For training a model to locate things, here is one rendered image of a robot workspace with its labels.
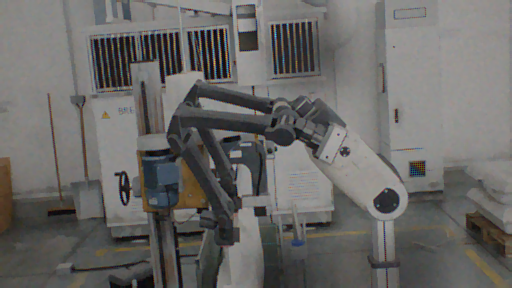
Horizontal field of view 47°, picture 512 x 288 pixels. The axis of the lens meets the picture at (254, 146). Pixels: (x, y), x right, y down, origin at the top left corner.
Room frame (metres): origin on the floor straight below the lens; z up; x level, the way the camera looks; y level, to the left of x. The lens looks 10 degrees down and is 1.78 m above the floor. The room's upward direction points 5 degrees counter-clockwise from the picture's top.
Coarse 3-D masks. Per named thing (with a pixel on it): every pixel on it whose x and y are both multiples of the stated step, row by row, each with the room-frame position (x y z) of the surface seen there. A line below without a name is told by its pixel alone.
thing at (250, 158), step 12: (228, 144) 2.80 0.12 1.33; (252, 144) 2.80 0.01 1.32; (228, 156) 2.80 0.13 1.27; (252, 156) 2.80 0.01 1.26; (264, 156) 2.80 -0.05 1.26; (252, 168) 2.80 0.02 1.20; (264, 168) 2.80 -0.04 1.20; (252, 180) 2.80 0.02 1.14; (264, 180) 2.80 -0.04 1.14; (264, 192) 2.80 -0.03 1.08
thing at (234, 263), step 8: (232, 216) 2.70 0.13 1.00; (232, 248) 2.37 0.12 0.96; (232, 256) 2.36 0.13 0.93; (240, 256) 2.48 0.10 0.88; (248, 256) 2.66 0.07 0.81; (224, 264) 2.58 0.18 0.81; (232, 264) 2.34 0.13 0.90; (240, 264) 2.47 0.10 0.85; (248, 264) 2.56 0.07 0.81; (224, 272) 2.48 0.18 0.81; (232, 272) 2.33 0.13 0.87; (240, 272) 2.45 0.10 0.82; (248, 272) 2.46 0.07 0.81; (224, 280) 2.39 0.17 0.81; (232, 280) 2.31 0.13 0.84; (240, 280) 2.37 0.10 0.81; (248, 280) 2.39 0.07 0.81; (256, 280) 2.56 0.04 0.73
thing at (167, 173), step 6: (168, 162) 2.61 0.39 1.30; (156, 168) 2.54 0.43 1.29; (162, 168) 2.55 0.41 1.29; (168, 168) 2.56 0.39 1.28; (174, 168) 2.57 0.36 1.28; (156, 174) 2.54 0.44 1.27; (162, 174) 2.55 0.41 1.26; (168, 174) 2.56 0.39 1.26; (174, 174) 2.57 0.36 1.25; (156, 180) 2.56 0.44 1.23; (162, 180) 2.54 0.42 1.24; (168, 180) 2.56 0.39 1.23; (174, 180) 2.57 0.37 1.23; (168, 186) 2.58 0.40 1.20
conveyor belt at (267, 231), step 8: (264, 224) 4.55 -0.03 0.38; (272, 224) 4.53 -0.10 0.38; (264, 232) 4.35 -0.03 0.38; (272, 232) 4.33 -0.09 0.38; (264, 240) 4.16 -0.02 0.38; (272, 240) 4.14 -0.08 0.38; (264, 248) 3.98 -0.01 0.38; (272, 248) 3.97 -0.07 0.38; (264, 256) 3.82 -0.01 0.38; (272, 256) 3.81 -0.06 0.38; (264, 264) 3.68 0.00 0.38; (272, 264) 3.66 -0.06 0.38; (264, 272) 3.54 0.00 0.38; (272, 272) 3.53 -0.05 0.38; (264, 280) 3.41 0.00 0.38; (272, 280) 3.40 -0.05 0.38
